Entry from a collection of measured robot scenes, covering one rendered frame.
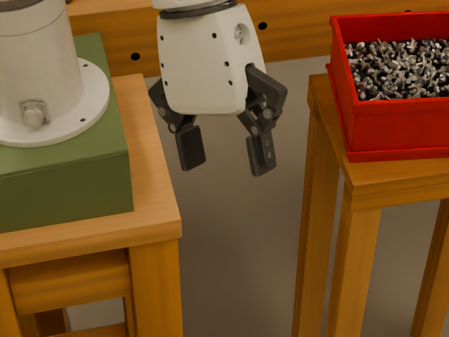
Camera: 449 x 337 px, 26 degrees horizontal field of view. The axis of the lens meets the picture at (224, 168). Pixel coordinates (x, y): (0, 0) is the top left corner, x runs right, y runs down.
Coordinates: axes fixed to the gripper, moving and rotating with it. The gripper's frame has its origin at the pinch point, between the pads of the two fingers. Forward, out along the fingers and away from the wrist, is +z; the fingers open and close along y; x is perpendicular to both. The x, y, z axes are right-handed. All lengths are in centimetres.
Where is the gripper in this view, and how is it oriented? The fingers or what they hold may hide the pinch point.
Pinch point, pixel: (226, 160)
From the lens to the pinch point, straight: 96.0
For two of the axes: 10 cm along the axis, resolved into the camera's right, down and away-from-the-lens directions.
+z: 1.8, 9.4, 2.8
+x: -6.3, 3.3, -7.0
